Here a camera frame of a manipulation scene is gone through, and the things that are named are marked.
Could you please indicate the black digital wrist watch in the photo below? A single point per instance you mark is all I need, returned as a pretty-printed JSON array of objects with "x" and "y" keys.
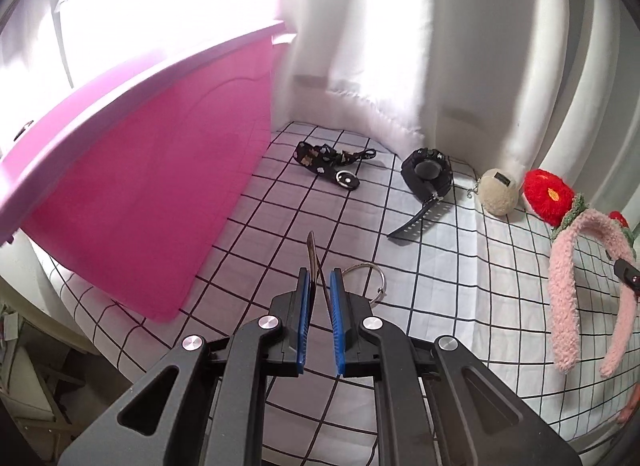
[{"x": 428, "y": 174}]

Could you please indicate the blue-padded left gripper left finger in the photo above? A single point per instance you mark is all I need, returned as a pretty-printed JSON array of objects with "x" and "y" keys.
[{"x": 287, "y": 357}]

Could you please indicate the person's hand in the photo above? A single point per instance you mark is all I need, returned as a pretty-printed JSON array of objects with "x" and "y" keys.
[{"x": 630, "y": 406}]

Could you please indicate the white curtain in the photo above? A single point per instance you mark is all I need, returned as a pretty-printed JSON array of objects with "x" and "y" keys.
[{"x": 508, "y": 84}]

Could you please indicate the white black grid tablecloth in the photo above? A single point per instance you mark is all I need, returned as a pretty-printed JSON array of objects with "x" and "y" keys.
[{"x": 467, "y": 274}]

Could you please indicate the wooden chair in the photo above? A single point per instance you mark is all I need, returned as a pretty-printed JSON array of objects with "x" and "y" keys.
[{"x": 45, "y": 387}]

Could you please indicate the pink plastic storage bin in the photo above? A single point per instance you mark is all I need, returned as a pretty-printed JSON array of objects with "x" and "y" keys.
[{"x": 129, "y": 180}]

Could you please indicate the pink fuzzy flower headband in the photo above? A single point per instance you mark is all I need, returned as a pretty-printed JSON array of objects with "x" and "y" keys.
[{"x": 557, "y": 204}]

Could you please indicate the beige plush paw keychain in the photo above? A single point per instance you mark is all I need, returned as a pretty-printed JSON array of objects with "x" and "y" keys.
[{"x": 494, "y": 192}]

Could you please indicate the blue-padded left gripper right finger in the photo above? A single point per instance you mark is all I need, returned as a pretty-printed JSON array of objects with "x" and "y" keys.
[{"x": 354, "y": 355}]

